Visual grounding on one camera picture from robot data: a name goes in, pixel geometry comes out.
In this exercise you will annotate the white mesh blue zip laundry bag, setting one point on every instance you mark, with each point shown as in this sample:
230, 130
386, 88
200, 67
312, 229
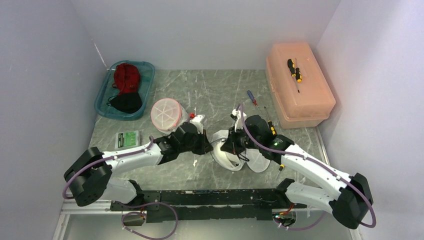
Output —
232, 156

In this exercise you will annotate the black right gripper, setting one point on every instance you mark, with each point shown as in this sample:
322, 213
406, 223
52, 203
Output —
231, 145

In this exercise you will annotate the green label clear bit case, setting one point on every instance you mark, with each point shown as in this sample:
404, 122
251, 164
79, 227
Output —
127, 139

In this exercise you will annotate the black bra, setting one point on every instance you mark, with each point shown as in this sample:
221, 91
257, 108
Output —
126, 102

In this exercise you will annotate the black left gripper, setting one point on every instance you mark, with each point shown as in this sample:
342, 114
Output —
205, 146

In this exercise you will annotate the red cloth garment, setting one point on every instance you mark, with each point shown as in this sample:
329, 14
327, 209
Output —
126, 78

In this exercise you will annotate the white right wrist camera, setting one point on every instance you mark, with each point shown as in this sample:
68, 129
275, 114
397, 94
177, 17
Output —
237, 117

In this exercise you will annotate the black yellow screwdriver on box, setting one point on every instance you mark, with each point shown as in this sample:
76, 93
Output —
295, 73

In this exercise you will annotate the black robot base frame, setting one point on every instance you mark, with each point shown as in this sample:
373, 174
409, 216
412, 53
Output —
219, 204

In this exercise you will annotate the small yellow handle screwdriver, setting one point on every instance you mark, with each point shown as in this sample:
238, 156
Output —
280, 169

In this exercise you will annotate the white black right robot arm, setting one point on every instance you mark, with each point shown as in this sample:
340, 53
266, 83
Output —
347, 197

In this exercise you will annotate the black yellow screwdriver on table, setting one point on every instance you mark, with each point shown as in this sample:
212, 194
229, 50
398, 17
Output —
270, 123

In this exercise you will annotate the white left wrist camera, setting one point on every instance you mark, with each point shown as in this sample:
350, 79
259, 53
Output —
198, 121

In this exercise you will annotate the blue red handle screwdriver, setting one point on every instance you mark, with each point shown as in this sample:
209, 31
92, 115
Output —
253, 100

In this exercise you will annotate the aluminium extrusion rail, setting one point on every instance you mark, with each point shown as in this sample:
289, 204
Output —
70, 207

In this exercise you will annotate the pink zip mesh laundry bag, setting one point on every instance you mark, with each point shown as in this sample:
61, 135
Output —
167, 114

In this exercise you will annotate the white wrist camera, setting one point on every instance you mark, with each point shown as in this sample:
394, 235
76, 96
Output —
198, 121
237, 117

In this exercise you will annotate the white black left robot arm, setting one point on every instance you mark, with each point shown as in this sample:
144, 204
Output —
92, 176

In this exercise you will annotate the orange translucent plastic storage box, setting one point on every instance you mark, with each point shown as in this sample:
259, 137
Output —
301, 95

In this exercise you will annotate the teal plastic tray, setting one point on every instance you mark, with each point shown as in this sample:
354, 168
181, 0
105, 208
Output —
147, 72

